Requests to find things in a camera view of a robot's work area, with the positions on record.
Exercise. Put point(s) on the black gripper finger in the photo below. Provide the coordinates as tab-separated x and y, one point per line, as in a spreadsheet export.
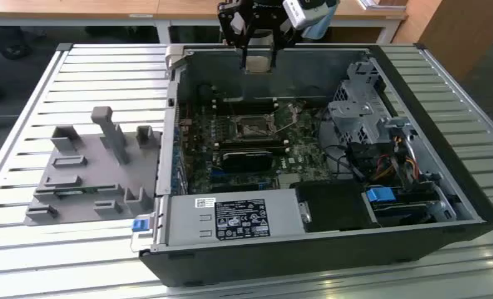
275	59
244	59

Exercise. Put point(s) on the silver topped CPU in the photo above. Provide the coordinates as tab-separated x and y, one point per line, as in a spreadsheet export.
259	63

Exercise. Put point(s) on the CPU socket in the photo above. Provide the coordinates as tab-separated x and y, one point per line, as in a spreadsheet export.
251	126

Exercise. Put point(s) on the silver metal drive cage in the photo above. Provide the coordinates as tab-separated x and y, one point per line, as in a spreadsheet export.
351	109

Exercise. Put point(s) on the stack of papers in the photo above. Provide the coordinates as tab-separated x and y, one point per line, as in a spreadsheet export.
379	4

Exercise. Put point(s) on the green motherboard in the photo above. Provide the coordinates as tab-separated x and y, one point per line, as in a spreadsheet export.
304	149

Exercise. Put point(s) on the silver chipset heatsink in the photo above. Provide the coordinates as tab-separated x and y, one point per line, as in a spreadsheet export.
290	180

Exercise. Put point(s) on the wooden cabinet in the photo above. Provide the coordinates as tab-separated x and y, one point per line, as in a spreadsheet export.
459	37

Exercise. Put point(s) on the wooden desk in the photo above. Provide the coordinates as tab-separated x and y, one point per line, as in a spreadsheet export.
64	9

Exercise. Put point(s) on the black plastic shroud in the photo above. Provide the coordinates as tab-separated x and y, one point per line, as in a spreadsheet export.
334	205

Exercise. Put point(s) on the blue disk carrier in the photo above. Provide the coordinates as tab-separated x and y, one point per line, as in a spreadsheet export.
380	194

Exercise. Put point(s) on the grey power supply unit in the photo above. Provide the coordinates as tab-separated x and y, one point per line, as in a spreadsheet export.
188	215

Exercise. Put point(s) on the grey parts rack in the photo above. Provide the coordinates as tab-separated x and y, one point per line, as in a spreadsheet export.
93	174

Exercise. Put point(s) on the green RAM stick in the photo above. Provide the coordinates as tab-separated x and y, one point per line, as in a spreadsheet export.
90	189

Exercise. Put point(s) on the blue case latch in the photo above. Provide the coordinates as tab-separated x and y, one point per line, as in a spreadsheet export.
141	225

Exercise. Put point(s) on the black open PC case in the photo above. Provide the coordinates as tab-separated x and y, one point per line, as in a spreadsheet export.
272	264

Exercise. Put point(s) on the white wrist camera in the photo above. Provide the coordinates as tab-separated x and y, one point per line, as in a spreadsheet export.
300	14

